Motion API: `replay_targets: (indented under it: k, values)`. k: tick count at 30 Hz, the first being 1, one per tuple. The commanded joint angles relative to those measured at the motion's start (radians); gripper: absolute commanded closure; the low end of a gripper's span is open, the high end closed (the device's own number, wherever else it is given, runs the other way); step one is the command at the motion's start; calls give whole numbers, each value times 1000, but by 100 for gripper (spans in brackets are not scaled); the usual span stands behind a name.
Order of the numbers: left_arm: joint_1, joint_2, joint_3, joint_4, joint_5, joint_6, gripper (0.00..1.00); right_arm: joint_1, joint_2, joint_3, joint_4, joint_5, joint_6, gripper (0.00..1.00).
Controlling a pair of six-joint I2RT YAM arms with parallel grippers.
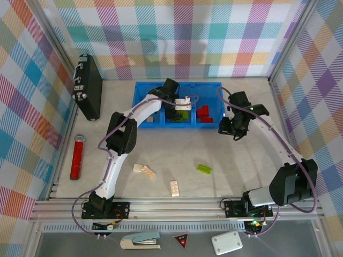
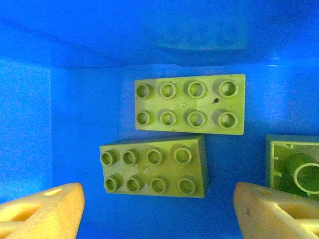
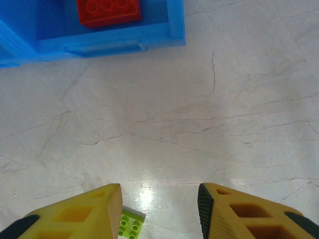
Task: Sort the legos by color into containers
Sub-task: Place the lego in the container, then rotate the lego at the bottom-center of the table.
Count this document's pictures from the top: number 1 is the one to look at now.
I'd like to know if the long beige lego brick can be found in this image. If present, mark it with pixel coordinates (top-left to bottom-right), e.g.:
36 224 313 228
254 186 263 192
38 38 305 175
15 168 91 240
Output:
140 165 156 179
169 180 181 198

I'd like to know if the blue three-compartment plastic bin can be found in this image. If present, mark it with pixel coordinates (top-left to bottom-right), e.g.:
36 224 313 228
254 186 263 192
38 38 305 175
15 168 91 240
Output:
132 81 225 130

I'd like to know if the black hard carrying case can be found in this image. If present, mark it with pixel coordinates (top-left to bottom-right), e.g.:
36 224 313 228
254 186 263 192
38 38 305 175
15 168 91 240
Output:
72 54 103 122

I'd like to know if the red cylinder with silver cap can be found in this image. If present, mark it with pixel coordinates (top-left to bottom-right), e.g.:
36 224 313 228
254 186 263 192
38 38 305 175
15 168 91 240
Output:
69 133 87 181

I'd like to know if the small green-lit controller board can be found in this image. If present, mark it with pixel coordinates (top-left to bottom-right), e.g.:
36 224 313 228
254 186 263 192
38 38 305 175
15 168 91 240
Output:
245 219 266 233

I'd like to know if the red triangular button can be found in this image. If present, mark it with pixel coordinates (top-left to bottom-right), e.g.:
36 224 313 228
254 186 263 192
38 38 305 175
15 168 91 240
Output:
172 233 189 250

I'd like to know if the white rounded plastic box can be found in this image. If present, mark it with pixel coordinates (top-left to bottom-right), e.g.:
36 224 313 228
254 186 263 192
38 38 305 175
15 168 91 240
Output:
211 231 243 255

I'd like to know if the grey and white stapler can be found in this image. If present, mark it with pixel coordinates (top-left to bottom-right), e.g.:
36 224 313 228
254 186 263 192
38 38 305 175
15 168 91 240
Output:
120 231 161 250

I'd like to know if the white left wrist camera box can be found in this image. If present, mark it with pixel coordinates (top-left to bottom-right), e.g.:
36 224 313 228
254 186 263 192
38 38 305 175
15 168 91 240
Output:
174 96 193 111

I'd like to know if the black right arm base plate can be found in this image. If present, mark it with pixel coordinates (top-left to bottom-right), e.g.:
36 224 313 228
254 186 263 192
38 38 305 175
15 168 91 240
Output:
223 199 274 219

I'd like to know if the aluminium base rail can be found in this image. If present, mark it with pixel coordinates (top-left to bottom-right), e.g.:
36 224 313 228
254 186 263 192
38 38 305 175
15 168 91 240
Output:
28 197 327 223

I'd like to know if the aluminium corner post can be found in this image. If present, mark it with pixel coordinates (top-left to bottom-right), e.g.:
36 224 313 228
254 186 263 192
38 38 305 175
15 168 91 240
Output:
267 0 321 85
28 0 77 89

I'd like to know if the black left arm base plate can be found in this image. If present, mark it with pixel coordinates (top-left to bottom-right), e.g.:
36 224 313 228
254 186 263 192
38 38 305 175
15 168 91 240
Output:
81 201 131 221

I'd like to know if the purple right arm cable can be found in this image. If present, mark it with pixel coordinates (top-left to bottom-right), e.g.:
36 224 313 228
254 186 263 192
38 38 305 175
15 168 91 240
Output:
215 86 319 239

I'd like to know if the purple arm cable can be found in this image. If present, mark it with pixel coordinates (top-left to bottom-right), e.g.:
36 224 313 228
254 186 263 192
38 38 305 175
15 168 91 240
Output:
215 86 319 239
71 94 200 239

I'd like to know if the slotted grey cable duct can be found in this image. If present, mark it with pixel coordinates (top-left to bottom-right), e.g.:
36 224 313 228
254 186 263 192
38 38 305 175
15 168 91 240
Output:
42 224 249 232

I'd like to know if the small wired connector plug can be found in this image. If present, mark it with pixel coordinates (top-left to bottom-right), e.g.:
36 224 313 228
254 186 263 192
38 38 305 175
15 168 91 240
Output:
92 221 120 231

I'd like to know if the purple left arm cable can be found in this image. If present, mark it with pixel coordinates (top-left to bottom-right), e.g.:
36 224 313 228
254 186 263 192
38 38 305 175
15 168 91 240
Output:
71 94 200 239

